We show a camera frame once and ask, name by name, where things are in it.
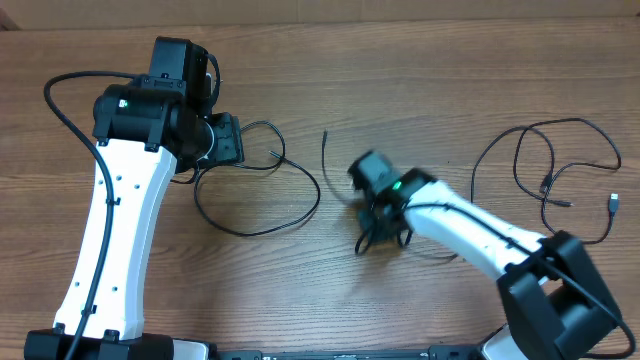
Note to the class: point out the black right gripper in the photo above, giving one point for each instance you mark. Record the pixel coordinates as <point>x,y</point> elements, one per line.
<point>369,222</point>

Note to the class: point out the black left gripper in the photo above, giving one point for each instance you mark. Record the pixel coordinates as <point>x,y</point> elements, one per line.
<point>230,147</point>

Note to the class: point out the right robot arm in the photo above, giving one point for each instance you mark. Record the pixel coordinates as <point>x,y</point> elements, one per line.
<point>556,303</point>

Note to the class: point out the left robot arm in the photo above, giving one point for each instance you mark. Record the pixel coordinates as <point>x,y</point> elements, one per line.
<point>147,129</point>

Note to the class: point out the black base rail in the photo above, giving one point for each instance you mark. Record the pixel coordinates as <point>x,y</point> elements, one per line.
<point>434,352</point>

